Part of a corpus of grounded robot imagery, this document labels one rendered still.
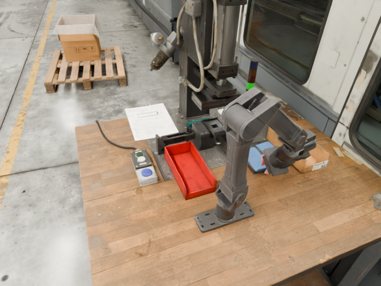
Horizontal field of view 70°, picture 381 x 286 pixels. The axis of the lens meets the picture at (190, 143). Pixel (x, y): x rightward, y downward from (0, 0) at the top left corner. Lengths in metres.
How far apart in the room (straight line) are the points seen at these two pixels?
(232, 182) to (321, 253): 0.35
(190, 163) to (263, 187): 0.31
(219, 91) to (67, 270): 1.45
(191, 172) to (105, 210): 0.35
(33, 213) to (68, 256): 0.50
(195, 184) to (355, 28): 0.96
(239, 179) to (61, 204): 1.75
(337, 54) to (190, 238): 1.08
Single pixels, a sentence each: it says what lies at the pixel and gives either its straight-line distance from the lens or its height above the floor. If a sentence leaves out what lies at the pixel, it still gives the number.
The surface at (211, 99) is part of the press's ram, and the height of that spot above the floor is 1.14.
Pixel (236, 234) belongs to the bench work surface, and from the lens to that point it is 0.93.
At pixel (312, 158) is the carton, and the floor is 0.91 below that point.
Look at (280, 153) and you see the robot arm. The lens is 0.95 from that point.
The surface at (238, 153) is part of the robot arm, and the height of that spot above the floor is 1.20.
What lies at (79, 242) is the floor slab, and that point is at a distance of 2.09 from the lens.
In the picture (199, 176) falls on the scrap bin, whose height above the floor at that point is 0.91.
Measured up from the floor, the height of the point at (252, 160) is 0.92.
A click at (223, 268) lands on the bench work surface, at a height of 0.90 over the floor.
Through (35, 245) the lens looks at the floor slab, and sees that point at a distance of 2.19.
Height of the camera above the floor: 1.66
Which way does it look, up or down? 38 degrees down
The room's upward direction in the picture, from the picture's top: 2 degrees clockwise
